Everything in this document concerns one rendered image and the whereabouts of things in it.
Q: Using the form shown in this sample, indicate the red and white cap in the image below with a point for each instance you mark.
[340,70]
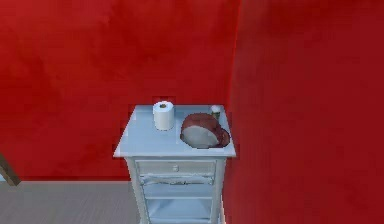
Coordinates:
[203,131]

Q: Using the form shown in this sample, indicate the small white-lidded jar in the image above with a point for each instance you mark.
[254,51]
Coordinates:
[215,111]

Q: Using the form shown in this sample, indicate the white toilet paper roll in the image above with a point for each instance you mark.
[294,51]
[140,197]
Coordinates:
[163,116]

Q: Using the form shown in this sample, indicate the pale blue bedside table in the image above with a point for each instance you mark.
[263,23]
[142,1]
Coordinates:
[160,143]

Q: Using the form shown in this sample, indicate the brown wooden slanted post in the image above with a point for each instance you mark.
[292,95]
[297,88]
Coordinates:
[7,171]

